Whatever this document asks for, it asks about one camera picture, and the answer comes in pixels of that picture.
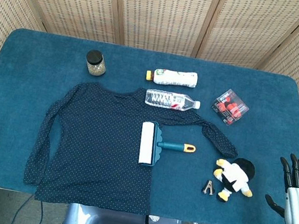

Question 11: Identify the lint roller teal handle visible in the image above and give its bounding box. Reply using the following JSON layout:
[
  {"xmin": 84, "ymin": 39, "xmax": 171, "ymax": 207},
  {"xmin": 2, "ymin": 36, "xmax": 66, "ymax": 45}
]
[{"xmin": 135, "ymin": 120, "xmax": 200, "ymax": 175}]

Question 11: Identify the small metal clip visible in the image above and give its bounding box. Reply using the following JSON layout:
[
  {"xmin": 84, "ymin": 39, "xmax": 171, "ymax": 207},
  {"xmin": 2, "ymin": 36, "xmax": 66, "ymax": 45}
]
[{"xmin": 201, "ymin": 179, "xmax": 216, "ymax": 197}]

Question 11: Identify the blue carpet table cover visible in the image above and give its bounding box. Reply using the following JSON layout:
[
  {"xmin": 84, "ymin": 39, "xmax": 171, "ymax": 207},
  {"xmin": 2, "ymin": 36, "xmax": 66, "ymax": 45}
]
[{"xmin": 0, "ymin": 24, "xmax": 299, "ymax": 224}]

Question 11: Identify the penguin plush toy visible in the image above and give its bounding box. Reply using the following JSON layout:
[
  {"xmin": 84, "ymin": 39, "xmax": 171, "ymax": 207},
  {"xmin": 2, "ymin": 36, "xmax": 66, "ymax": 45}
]
[{"xmin": 208, "ymin": 154, "xmax": 259, "ymax": 207}]

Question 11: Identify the glass jar with black lid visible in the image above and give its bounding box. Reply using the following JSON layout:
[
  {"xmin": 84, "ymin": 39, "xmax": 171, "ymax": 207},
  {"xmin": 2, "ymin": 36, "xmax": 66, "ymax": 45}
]
[{"xmin": 83, "ymin": 48, "xmax": 109, "ymax": 78}]

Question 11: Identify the woven bamboo folding screen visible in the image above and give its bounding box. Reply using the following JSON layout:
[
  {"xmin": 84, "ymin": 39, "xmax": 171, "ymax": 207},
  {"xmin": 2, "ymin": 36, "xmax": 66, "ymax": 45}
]
[{"xmin": 0, "ymin": 0, "xmax": 299, "ymax": 184}]

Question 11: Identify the navy polka-dot long-sleeve shirt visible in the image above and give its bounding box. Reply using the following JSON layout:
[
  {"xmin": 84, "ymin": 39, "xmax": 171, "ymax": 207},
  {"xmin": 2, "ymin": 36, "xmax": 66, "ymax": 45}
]
[{"xmin": 19, "ymin": 70, "xmax": 247, "ymax": 224}]

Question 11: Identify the thin blue floor cable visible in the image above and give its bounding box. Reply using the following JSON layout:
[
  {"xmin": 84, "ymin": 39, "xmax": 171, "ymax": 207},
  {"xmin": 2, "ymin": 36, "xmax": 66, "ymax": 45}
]
[{"xmin": 12, "ymin": 190, "xmax": 48, "ymax": 224}]

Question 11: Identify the white drink bottle yellow cap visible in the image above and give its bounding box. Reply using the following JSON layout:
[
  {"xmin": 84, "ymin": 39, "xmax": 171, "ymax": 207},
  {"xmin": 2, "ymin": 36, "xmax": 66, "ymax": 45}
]
[{"xmin": 144, "ymin": 64, "xmax": 199, "ymax": 91}]

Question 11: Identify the clear plastic water bottle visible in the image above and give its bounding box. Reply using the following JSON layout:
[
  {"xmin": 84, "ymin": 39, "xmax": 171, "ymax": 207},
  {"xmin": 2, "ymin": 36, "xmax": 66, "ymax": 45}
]
[{"xmin": 143, "ymin": 87, "xmax": 202, "ymax": 116}]

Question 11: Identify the clear box with red items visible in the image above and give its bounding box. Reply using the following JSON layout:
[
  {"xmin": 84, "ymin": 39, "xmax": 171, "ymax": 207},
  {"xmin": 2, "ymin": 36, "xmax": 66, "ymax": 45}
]
[{"xmin": 208, "ymin": 86, "xmax": 253, "ymax": 129}]

